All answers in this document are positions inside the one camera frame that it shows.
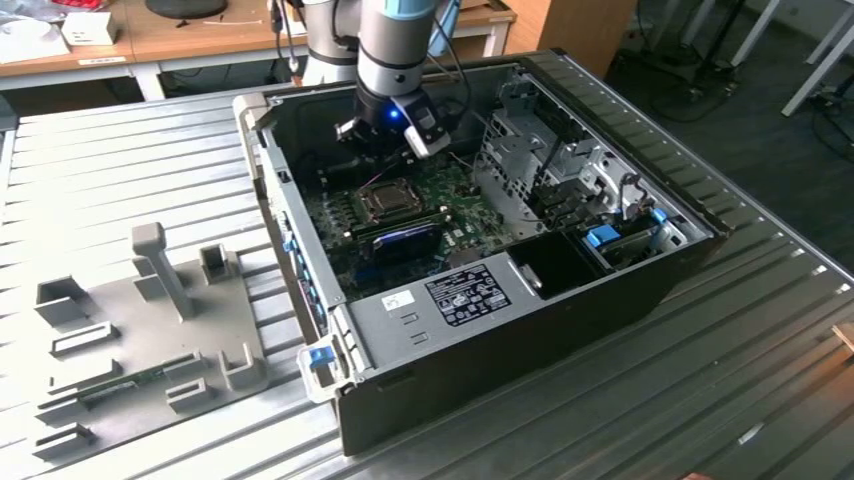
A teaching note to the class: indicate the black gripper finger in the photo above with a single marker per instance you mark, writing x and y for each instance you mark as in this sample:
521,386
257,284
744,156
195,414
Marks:
348,132
394,152

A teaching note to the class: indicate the silver CPU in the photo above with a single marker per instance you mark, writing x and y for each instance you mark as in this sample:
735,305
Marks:
390,200

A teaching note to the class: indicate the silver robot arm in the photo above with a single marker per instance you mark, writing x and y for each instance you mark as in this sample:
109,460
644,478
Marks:
390,50

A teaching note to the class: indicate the green motherboard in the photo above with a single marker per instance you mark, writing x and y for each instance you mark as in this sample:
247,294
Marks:
470,212

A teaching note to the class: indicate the silver perforated drive cage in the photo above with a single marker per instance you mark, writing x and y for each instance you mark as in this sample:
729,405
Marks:
510,165

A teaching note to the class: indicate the black graphics card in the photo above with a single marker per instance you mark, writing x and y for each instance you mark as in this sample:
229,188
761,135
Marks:
408,247

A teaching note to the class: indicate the pale blue teach pendant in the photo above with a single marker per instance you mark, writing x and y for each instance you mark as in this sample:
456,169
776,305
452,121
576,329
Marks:
442,30

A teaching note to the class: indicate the wooden desk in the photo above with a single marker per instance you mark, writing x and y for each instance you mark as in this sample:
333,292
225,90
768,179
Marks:
214,35
34,69

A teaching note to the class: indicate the small white sticker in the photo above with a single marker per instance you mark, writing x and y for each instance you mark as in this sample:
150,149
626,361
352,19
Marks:
397,301

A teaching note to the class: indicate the black white rating label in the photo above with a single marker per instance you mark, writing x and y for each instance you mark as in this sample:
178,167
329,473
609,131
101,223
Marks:
468,295

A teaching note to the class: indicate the black round object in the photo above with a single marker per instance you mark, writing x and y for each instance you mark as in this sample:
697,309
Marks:
187,7

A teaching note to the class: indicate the wooden cabinet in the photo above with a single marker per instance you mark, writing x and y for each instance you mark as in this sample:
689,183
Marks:
581,30

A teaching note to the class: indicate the hard disk in blue carrier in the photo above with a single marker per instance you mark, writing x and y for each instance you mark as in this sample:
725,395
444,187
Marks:
604,236

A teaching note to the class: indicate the grey power supply unit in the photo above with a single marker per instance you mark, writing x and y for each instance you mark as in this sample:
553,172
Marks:
394,340

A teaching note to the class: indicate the blue drive bay tab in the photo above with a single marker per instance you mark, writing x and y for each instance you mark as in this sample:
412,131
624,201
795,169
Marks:
660,216

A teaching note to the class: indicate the blue case latch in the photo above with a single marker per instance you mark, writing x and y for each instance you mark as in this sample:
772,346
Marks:
321,356

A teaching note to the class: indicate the white cardboard box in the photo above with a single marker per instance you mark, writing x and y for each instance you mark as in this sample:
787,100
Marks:
90,30

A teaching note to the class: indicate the red packet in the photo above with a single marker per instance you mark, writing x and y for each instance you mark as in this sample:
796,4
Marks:
81,4

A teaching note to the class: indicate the black PC case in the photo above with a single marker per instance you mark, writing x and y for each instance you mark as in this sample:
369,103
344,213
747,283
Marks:
501,380

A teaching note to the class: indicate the grey parts rack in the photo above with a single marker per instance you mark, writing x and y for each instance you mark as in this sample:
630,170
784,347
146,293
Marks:
134,325

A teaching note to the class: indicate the black wheeled stand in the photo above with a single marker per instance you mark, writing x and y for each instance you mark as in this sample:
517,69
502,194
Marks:
716,45

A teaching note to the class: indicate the white table leg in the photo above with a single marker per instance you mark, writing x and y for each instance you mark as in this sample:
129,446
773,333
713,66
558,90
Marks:
755,30
817,82

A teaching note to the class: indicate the green RAM stick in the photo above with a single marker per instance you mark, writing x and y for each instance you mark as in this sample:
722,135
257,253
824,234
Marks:
123,384

